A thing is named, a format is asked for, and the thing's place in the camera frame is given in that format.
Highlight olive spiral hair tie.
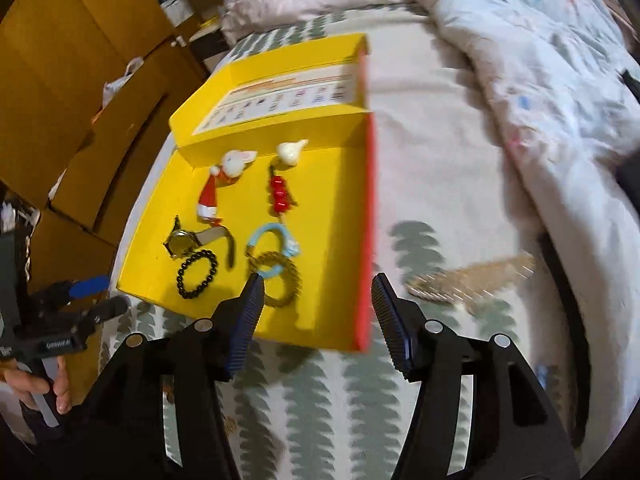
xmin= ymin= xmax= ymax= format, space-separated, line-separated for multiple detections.
xmin=246 ymin=250 xmax=304 ymax=309

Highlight pearl claw hair clip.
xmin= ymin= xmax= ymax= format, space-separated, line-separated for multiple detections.
xmin=405 ymin=252 xmax=536 ymax=304

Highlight black bead bracelet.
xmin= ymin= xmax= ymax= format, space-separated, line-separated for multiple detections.
xmin=174 ymin=248 xmax=220 ymax=302

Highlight silver wristwatch grey strap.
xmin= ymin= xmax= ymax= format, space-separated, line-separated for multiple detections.
xmin=162 ymin=213 xmax=238 ymax=270

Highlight light blue bangle bracelet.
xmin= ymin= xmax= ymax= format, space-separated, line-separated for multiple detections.
xmin=244 ymin=222 xmax=303 ymax=281

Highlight small blue hair clip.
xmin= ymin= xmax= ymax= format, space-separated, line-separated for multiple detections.
xmin=534 ymin=364 xmax=550 ymax=390

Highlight person left hand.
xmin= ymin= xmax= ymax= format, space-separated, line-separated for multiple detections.
xmin=1 ymin=356 xmax=72 ymax=415

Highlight green patterned bed sheet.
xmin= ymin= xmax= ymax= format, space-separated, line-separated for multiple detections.
xmin=98 ymin=1 xmax=591 ymax=480

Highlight red candied berry hair clip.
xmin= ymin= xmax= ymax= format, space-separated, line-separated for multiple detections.
xmin=269 ymin=165 xmax=297 ymax=224

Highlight yellow cardboard box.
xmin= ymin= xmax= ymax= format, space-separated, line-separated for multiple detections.
xmin=116 ymin=34 xmax=375 ymax=351

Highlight santa hat hair clip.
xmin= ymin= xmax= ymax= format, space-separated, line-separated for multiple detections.
xmin=196 ymin=150 xmax=257 ymax=224

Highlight white plastic bag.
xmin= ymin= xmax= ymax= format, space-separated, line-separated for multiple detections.
xmin=102 ymin=56 xmax=144 ymax=108

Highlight wooden wardrobe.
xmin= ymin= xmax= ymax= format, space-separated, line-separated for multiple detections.
xmin=1 ymin=0 xmax=205 ymax=292

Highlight white floral duvet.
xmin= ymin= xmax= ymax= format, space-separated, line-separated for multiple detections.
xmin=404 ymin=0 xmax=640 ymax=411

